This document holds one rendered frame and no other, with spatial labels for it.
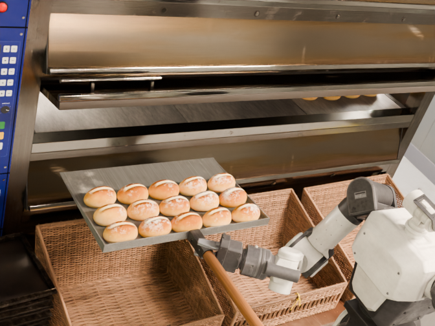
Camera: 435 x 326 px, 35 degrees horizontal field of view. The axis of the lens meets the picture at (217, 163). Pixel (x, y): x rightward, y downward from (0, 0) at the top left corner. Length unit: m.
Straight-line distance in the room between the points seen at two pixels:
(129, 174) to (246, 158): 0.72
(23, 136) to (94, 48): 0.36
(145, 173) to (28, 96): 0.43
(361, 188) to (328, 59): 0.72
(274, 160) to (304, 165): 0.18
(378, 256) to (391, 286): 0.09
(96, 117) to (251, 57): 0.58
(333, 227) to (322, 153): 0.89
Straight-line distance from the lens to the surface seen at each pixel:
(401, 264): 1.93
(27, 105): 2.16
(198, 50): 2.30
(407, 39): 2.96
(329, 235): 2.16
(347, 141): 3.09
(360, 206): 2.09
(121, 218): 1.94
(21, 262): 2.23
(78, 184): 2.08
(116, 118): 2.46
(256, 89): 2.34
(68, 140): 2.29
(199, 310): 2.60
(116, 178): 2.13
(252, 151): 2.75
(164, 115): 2.55
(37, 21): 2.03
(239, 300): 1.81
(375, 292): 2.03
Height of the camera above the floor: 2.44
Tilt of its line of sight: 32 degrees down
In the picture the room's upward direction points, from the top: 18 degrees clockwise
